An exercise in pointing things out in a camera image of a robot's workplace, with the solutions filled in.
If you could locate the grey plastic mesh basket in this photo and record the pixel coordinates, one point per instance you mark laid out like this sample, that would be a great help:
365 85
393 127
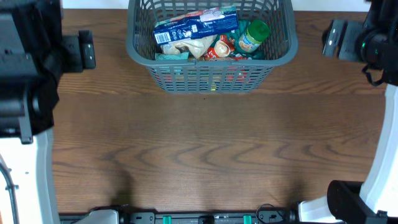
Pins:
199 76

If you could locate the beige paper pouch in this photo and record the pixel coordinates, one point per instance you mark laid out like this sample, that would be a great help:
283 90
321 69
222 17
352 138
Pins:
197 47

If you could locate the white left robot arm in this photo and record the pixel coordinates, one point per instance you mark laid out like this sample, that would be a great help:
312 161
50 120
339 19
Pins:
27 186

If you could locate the mint green small packet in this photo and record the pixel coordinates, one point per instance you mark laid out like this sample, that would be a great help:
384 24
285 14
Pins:
181 56

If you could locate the red spaghetti pack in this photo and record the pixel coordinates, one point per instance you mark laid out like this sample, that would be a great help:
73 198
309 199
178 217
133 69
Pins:
236 58

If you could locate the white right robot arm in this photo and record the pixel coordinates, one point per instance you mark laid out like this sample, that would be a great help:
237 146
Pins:
373 43

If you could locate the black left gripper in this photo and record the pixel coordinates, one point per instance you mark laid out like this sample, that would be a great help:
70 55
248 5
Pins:
73 64

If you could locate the green lid jar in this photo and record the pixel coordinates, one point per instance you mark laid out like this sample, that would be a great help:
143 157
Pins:
253 36

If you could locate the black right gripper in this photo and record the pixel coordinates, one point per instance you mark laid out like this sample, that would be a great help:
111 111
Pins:
351 45

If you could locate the blue Kleenex tissue pack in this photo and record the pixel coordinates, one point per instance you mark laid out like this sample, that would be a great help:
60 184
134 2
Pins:
196 25

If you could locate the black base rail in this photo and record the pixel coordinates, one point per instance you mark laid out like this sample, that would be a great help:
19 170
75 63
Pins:
266 213

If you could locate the green coffee sachet bag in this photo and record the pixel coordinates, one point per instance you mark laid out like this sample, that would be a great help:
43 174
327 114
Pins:
226 45

